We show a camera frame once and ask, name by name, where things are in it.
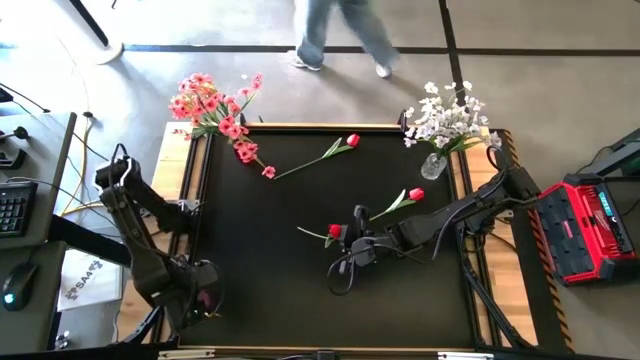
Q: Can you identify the black keyboard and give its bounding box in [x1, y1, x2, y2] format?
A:
[0, 180, 39, 240]

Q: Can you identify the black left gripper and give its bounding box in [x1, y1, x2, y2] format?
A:
[167, 259, 225, 329]

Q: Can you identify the clear glass vase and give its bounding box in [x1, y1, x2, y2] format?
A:
[419, 152, 449, 181]

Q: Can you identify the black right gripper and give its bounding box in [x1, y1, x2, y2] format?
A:
[342, 204, 401, 274]

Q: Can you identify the black right camera cable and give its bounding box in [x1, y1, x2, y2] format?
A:
[326, 247, 362, 297]

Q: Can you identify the grey desk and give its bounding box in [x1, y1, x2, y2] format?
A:
[0, 112, 77, 354]

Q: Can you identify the person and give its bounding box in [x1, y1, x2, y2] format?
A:
[291, 0, 401, 80]

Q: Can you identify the red power station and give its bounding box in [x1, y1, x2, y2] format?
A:
[538, 174, 640, 287]

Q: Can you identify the grey angled stand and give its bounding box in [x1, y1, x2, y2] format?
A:
[589, 128, 640, 176]

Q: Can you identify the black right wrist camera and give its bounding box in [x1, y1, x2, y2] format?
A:
[351, 237, 380, 269]

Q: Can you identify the black desk gadget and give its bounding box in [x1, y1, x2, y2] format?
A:
[0, 148, 27, 170]

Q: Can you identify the black pole with white base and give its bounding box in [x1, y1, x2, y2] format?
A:
[69, 0, 125, 66]

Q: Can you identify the black hazard-striped floor strip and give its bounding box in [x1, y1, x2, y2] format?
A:
[492, 128, 575, 352]

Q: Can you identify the black computer mouse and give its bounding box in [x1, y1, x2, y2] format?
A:
[2, 262, 39, 313]

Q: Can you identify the white paper sheet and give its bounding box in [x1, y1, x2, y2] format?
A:
[56, 248, 124, 313]

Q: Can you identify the black desk crossbar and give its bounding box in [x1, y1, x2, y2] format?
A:
[47, 214, 135, 269]

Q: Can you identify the white label plate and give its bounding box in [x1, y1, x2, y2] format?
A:
[158, 349, 216, 360]
[438, 351, 495, 360]

